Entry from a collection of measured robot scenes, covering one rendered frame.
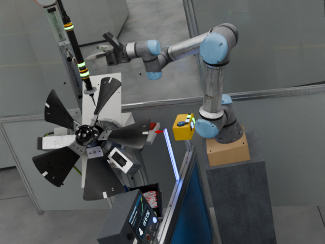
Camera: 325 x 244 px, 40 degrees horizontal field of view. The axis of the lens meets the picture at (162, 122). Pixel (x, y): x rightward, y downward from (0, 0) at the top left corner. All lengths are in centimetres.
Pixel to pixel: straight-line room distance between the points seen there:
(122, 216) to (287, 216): 193
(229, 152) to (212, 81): 44
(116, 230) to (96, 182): 78
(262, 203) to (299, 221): 100
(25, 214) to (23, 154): 70
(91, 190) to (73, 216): 159
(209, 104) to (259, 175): 49
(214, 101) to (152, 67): 35
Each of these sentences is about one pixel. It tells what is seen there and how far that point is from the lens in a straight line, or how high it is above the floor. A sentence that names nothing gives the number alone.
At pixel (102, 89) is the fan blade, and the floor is 137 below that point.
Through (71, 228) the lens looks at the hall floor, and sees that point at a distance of 389.
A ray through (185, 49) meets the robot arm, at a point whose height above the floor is 160.
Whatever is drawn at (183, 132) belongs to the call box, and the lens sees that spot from 258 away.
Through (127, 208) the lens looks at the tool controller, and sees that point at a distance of 176.
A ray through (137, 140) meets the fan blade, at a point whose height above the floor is 117.
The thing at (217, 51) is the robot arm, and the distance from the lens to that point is 188.
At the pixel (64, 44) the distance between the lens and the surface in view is 286.
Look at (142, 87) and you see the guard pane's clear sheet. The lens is 308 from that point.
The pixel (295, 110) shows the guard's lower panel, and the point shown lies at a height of 85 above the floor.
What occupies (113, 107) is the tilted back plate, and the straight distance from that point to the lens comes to 272.
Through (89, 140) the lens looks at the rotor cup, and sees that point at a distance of 244.
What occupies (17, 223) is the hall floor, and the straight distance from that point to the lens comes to 424.
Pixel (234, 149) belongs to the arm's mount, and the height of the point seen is 108.
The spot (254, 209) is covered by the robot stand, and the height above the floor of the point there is 70.
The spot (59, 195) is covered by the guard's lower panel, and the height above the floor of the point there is 21.
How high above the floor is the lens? 230
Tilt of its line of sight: 27 degrees down
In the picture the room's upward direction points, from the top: 15 degrees counter-clockwise
